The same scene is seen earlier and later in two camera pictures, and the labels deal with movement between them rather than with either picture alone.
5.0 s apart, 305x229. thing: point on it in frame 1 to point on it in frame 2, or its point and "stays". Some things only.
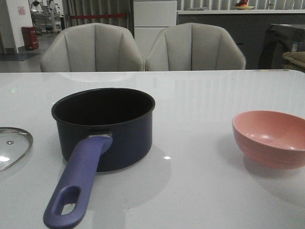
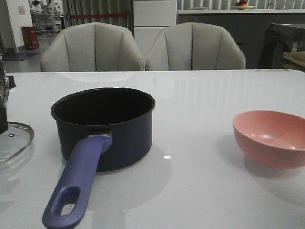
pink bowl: [270, 139] stays
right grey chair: [193, 46] stays
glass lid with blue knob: [13, 130] to [17, 137]
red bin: [30, 38] stays
